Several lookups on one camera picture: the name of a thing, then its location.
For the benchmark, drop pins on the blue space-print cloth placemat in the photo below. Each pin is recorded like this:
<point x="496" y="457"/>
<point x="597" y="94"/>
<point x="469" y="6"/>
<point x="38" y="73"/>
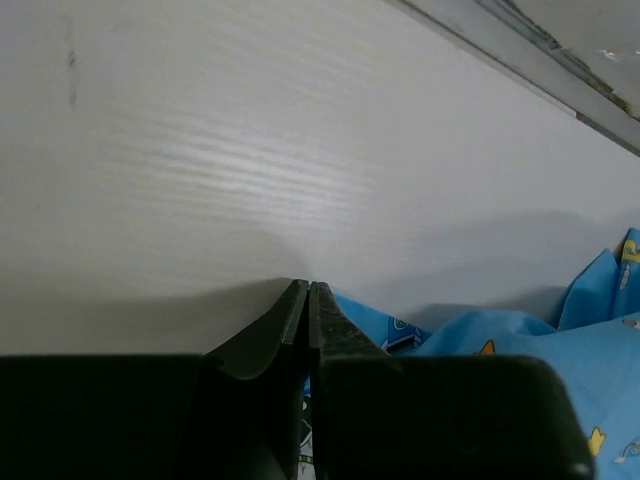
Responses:
<point x="594" y="346"/>

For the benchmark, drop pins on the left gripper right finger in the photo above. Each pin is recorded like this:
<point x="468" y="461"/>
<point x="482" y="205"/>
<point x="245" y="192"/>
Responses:
<point x="353" y="387"/>

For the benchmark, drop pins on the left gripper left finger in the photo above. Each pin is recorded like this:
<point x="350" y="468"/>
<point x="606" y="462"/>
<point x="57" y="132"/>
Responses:
<point x="257" y="393"/>

